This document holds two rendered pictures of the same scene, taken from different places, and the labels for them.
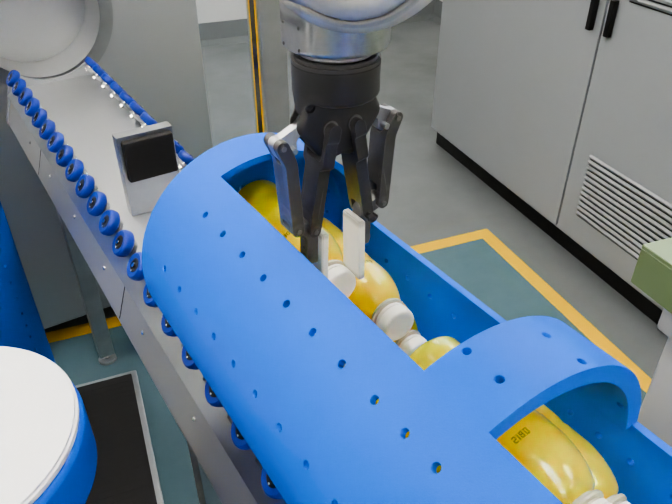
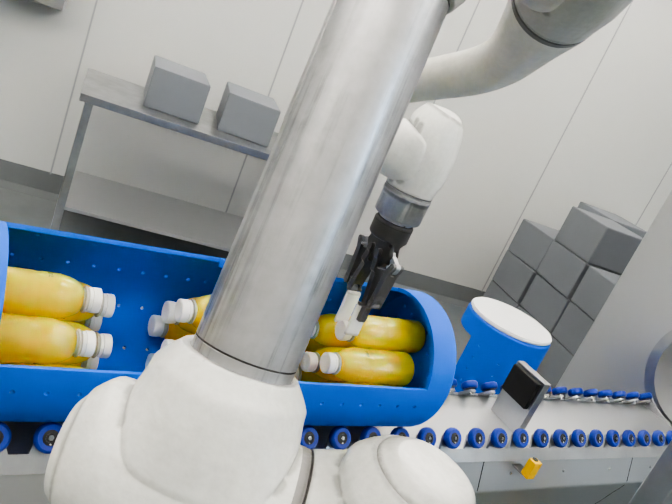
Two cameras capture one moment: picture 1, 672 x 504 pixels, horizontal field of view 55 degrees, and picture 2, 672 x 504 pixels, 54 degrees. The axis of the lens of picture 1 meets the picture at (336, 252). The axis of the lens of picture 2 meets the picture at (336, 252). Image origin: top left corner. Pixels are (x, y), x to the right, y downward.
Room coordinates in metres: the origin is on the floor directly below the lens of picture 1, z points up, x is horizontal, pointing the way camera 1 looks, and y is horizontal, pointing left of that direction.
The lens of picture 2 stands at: (0.40, -1.16, 1.65)
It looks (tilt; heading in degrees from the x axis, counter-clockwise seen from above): 18 degrees down; 87
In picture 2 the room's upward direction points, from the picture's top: 23 degrees clockwise
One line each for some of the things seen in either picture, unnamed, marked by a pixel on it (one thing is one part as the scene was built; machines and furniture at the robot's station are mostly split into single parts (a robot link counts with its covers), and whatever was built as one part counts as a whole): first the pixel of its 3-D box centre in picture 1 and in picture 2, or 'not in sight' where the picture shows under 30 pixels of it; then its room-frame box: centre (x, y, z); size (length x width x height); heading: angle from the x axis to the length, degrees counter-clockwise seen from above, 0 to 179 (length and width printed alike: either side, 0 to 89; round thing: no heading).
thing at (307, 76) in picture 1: (335, 102); (385, 241); (0.53, 0.00, 1.34); 0.08 x 0.07 x 0.09; 123
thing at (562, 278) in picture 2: not in sight; (588, 306); (2.40, 3.21, 0.59); 1.20 x 0.80 x 1.19; 112
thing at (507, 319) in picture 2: not in sight; (511, 320); (1.11, 0.83, 1.03); 0.28 x 0.28 x 0.01
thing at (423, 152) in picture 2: not in sight; (420, 147); (0.52, 0.00, 1.52); 0.13 x 0.11 x 0.16; 2
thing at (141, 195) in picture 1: (150, 171); (517, 397); (1.04, 0.33, 1.00); 0.10 x 0.04 x 0.15; 123
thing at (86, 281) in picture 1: (87, 286); not in sight; (1.59, 0.77, 0.31); 0.06 x 0.06 x 0.63; 33
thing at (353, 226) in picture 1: (353, 244); (357, 319); (0.54, -0.02, 1.18); 0.03 x 0.01 x 0.07; 33
